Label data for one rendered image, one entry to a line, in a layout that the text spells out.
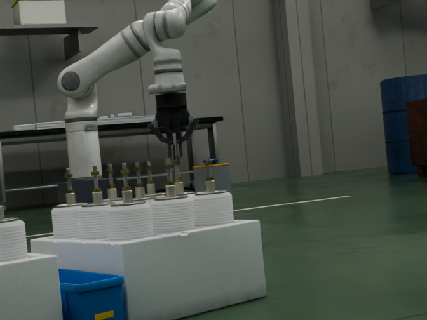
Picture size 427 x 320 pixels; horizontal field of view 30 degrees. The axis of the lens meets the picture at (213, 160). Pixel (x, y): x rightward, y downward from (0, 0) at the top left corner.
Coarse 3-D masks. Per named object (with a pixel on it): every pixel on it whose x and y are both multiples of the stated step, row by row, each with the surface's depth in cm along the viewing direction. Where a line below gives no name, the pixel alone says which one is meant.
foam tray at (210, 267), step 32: (256, 224) 185; (64, 256) 178; (96, 256) 168; (128, 256) 161; (160, 256) 166; (192, 256) 172; (224, 256) 178; (256, 256) 184; (128, 288) 161; (160, 288) 166; (192, 288) 171; (224, 288) 177; (256, 288) 184
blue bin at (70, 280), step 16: (64, 272) 174; (80, 272) 169; (96, 272) 165; (64, 288) 153; (80, 288) 150; (96, 288) 152; (112, 288) 155; (64, 304) 155; (80, 304) 150; (96, 304) 152; (112, 304) 154
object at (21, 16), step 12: (24, 0) 763; (36, 0) 767; (48, 0) 771; (60, 0) 776; (24, 12) 761; (36, 12) 766; (48, 12) 770; (60, 12) 775; (24, 24) 761; (36, 24) 766; (48, 24) 771
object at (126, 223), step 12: (144, 204) 169; (108, 216) 169; (120, 216) 166; (132, 216) 166; (144, 216) 168; (108, 228) 169; (120, 228) 166; (132, 228) 166; (144, 228) 168; (120, 240) 167
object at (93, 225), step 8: (80, 208) 178; (88, 208) 176; (96, 208) 175; (104, 208) 176; (80, 216) 177; (88, 216) 175; (96, 216) 175; (104, 216) 176; (80, 224) 177; (88, 224) 175; (96, 224) 175; (104, 224) 176; (80, 232) 178; (88, 232) 176; (96, 232) 175; (104, 232) 175
